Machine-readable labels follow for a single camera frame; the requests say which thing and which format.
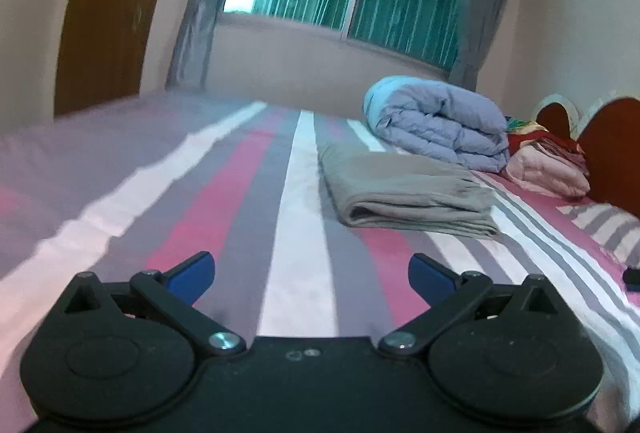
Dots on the folded pink blanket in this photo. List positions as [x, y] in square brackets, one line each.
[545, 173]

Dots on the brown wooden door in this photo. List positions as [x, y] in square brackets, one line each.
[105, 13]

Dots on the folded blue quilt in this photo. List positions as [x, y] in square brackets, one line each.
[440, 123]

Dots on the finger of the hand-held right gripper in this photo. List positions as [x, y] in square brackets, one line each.
[633, 278]

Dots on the red-brown wooden headboard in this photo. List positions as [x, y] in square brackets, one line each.
[610, 153]

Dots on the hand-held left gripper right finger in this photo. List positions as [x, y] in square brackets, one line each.
[430, 275]

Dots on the grey-beige pants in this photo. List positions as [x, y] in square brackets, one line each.
[400, 183]

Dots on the striped pillow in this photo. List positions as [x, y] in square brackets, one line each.
[610, 228]

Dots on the grey-blue curtain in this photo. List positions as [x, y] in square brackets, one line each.
[482, 13]
[197, 13]

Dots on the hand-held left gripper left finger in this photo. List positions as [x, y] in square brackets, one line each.
[192, 273]

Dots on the red patterned cloth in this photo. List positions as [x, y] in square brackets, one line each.
[525, 128]

